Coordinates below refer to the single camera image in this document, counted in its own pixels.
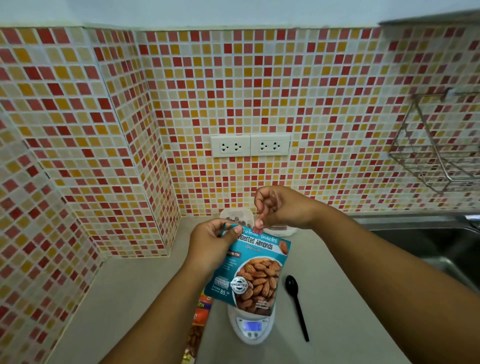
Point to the person's right hand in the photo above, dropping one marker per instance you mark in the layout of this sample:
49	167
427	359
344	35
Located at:
290	210

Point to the person's left hand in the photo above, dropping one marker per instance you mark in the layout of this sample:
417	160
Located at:
207	245

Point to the person's left thumb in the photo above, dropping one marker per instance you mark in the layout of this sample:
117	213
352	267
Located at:
233	235

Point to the person's right thumb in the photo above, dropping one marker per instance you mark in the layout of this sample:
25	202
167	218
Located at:
267	220

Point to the blue almond snack bag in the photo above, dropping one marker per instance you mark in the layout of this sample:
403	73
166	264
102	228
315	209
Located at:
258	270

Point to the person's right forearm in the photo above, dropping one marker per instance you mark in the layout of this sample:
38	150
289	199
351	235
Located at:
393	292

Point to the person's left forearm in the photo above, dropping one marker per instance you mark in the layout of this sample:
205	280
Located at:
161	318

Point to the white plastic container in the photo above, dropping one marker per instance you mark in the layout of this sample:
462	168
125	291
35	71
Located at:
240	215

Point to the black plastic spoon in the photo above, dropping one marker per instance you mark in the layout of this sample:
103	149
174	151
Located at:
296	300

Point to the white digital kitchen scale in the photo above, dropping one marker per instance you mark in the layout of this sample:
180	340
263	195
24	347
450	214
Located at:
252	328

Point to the orange snack packet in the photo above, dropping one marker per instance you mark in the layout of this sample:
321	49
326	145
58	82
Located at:
197	330

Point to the stainless steel sink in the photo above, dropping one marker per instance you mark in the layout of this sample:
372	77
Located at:
431	243

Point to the white wall power outlet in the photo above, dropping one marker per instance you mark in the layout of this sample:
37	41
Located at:
270	144
230	146

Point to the grey wall cabinet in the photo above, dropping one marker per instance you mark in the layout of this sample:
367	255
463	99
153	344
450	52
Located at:
431	18

